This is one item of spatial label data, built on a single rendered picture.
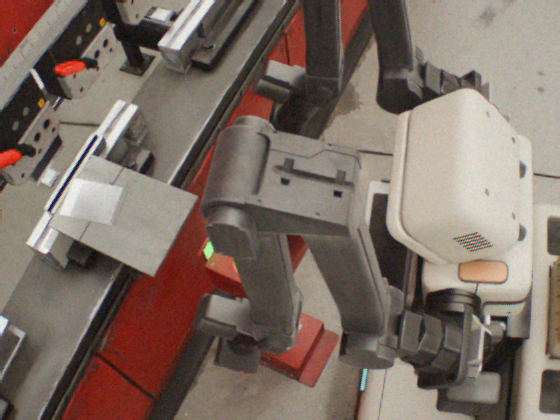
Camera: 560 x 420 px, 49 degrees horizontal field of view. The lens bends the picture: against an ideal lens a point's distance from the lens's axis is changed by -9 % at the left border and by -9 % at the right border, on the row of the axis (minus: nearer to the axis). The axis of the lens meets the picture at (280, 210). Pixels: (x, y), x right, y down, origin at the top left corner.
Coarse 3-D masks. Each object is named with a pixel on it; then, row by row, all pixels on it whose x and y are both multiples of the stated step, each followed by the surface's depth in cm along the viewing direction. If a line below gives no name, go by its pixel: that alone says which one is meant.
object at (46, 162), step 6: (60, 138) 123; (54, 144) 122; (60, 144) 124; (48, 150) 121; (54, 150) 122; (60, 150) 126; (48, 156) 121; (54, 156) 125; (42, 162) 120; (48, 162) 122; (36, 168) 119; (42, 168) 121; (48, 168) 124; (36, 174) 119; (42, 174) 123; (36, 180) 120; (36, 186) 122
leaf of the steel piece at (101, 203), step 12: (84, 192) 130; (96, 192) 130; (108, 192) 130; (120, 192) 129; (84, 204) 129; (96, 204) 129; (108, 204) 128; (120, 204) 127; (72, 216) 128; (84, 216) 128; (96, 216) 127; (108, 216) 127
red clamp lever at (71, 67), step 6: (78, 60) 113; (84, 60) 112; (90, 60) 112; (96, 60) 112; (60, 66) 106; (66, 66) 106; (72, 66) 107; (78, 66) 109; (84, 66) 110; (90, 66) 112; (96, 66) 113; (60, 72) 105; (66, 72) 106; (72, 72) 108
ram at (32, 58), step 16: (0, 0) 89; (16, 0) 92; (32, 0) 96; (48, 0) 100; (80, 0) 108; (0, 16) 90; (16, 16) 94; (32, 16) 98; (64, 16) 105; (0, 32) 92; (16, 32) 95; (48, 32) 103; (0, 48) 93; (16, 48) 97; (0, 64) 95; (32, 64) 102; (16, 80) 100; (0, 96) 98
